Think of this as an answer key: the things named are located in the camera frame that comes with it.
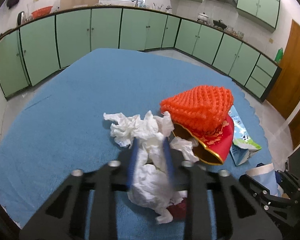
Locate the white cooking pot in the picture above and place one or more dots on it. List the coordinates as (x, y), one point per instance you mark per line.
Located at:
(203, 18)

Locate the dark red scouring pad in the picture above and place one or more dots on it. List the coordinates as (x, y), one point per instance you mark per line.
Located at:
(178, 211)

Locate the dark hanging towel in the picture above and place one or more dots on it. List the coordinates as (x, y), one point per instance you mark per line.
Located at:
(11, 3)

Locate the white tissue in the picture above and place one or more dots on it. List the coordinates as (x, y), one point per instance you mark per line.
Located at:
(150, 187)

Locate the black wok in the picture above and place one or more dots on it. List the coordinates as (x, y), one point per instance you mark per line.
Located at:
(219, 24)

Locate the red festive paper cup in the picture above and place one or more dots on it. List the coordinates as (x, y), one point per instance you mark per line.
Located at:
(213, 147)

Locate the blue white paper cup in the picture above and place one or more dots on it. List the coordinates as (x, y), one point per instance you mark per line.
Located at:
(265, 175)

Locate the green lower kitchen cabinets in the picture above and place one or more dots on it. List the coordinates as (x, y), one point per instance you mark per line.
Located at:
(33, 51)

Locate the orange foam fruit net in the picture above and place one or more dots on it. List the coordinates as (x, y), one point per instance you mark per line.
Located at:
(202, 108)

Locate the blue scalloped table mat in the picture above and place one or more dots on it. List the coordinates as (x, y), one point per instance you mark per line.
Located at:
(62, 128)

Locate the red plastic basin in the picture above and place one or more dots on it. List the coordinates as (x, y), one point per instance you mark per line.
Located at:
(41, 12)

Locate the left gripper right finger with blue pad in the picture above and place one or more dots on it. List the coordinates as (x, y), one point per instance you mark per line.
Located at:
(217, 204)

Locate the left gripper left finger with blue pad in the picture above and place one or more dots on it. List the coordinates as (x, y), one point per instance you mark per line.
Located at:
(84, 206)

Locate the blue green milk carton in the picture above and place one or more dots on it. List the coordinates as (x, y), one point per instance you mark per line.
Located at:
(243, 147)

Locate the steel electric kettle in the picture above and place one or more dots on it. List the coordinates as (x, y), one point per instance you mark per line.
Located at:
(21, 18)

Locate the green bottle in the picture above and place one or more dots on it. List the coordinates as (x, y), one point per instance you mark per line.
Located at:
(279, 56)

